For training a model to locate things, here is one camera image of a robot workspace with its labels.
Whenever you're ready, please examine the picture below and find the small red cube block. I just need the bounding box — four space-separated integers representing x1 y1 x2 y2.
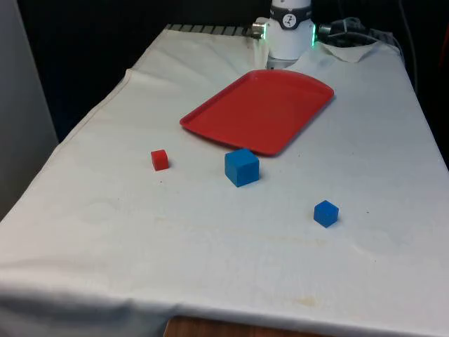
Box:
150 149 170 172

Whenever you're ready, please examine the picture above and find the black cable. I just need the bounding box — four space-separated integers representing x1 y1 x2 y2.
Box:
328 16 401 48

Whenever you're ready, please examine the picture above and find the red tray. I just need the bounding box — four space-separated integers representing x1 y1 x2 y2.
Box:
179 69 335 158

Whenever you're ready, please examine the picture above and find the small blue cube block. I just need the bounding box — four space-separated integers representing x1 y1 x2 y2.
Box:
313 199 340 229

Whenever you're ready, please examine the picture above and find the large blue cube block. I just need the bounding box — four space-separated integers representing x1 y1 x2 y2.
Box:
224 147 261 188

